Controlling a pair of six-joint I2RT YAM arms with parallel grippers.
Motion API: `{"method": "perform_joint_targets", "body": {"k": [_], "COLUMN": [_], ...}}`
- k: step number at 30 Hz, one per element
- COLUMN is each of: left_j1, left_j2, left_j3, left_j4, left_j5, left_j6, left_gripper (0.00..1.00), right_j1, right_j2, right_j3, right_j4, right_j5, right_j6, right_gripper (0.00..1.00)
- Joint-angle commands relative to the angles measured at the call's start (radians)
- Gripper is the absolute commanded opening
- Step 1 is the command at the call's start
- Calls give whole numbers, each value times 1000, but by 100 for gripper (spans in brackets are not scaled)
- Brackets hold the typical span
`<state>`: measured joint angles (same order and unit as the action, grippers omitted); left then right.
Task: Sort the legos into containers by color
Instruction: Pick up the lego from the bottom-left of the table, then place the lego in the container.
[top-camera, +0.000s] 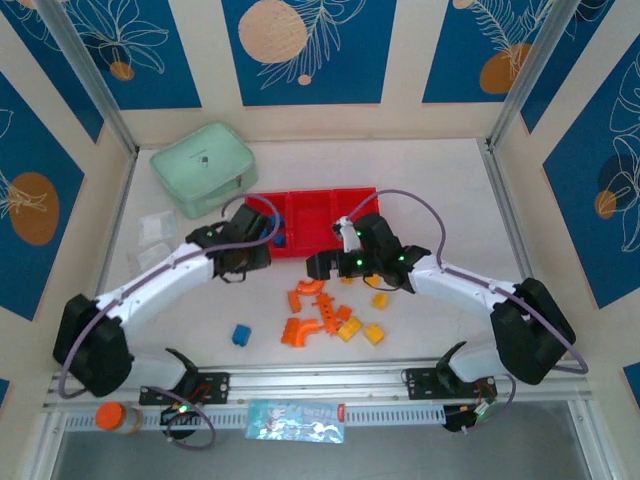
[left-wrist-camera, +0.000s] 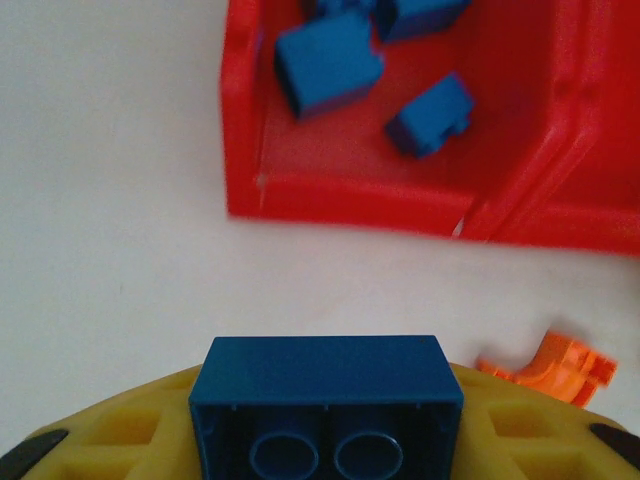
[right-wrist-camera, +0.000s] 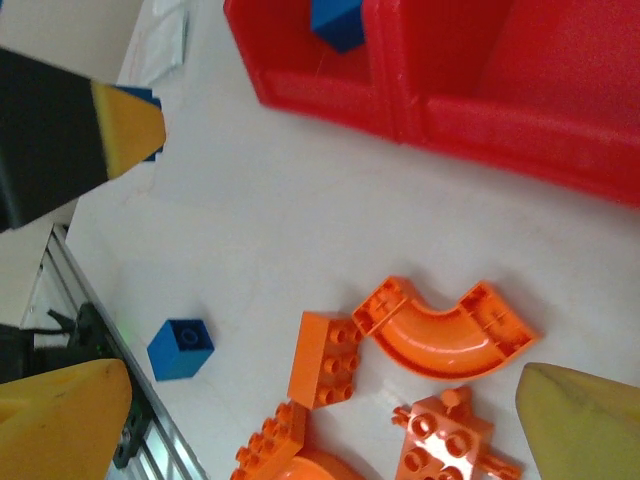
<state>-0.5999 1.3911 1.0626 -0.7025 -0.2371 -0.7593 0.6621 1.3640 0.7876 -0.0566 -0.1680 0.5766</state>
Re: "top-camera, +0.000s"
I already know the orange curved lego piece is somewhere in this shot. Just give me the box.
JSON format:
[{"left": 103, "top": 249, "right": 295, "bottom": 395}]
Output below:
[
  {"left": 294, "top": 278, "right": 327, "bottom": 297},
  {"left": 292, "top": 318, "right": 321, "bottom": 349}
]

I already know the orange spiked lego bar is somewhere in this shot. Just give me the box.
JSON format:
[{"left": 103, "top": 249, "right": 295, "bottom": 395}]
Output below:
[{"left": 309, "top": 293, "right": 341, "bottom": 337}]

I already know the large yellow lego brick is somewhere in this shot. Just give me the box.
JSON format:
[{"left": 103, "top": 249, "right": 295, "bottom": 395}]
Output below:
[{"left": 336, "top": 317, "right": 364, "bottom": 344}]

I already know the mint green zipper pouch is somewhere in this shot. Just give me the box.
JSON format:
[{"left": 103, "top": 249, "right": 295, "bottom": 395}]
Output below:
[{"left": 149, "top": 122, "right": 259, "bottom": 220}]

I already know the clear plastic gauze packet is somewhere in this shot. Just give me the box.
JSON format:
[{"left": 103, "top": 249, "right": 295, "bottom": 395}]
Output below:
[
  {"left": 138, "top": 210, "right": 177, "bottom": 246},
  {"left": 135, "top": 242, "right": 172, "bottom": 271}
]

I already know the blue printed snack packet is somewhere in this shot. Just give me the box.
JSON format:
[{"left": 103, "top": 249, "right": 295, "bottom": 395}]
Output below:
[{"left": 244, "top": 399, "right": 347, "bottom": 445}]

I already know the black controller board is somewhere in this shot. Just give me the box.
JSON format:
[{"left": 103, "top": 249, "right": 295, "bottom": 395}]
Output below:
[
  {"left": 442, "top": 402, "right": 494, "bottom": 434},
  {"left": 159, "top": 399, "right": 202, "bottom": 427}
]

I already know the orange-lidded jar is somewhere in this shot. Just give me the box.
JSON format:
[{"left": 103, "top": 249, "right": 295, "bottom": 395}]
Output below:
[{"left": 95, "top": 401, "right": 144, "bottom": 436}]

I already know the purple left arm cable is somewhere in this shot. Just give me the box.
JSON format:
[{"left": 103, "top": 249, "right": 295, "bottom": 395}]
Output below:
[{"left": 57, "top": 195, "right": 282, "bottom": 451}]

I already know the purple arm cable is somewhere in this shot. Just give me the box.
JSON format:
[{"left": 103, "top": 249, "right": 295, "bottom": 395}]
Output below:
[
  {"left": 57, "top": 195, "right": 282, "bottom": 451},
  {"left": 347, "top": 188, "right": 589, "bottom": 436}
]

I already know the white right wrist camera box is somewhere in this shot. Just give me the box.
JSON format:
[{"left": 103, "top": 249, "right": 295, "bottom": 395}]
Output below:
[{"left": 332, "top": 216, "right": 362, "bottom": 253}]

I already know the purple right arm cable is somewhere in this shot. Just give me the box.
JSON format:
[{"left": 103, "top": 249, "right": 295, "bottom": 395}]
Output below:
[{"left": 347, "top": 188, "right": 589, "bottom": 436}]

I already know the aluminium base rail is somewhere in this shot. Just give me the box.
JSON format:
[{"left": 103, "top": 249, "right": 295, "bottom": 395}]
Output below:
[{"left": 42, "top": 362, "right": 599, "bottom": 411}]

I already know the aluminium table side rail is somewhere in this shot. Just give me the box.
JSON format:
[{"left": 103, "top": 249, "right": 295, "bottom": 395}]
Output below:
[
  {"left": 74, "top": 149, "right": 137, "bottom": 301},
  {"left": 481, "top": 141, "right": 564, "bottom": 321}
]

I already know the white slotted cable duct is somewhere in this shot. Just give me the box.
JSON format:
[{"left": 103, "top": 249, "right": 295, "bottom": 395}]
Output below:
[{"left": 64, "top": 404, "right": 446, "bottom": 432}]

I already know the aluminium frame post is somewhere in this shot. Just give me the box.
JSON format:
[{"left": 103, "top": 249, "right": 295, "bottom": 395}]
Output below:
[
  {"left": 37, "top": 0, "right": 140, "bottom": 157},
  {"left": 489, "top": 0, "right": 589, "bottom": 151}
]

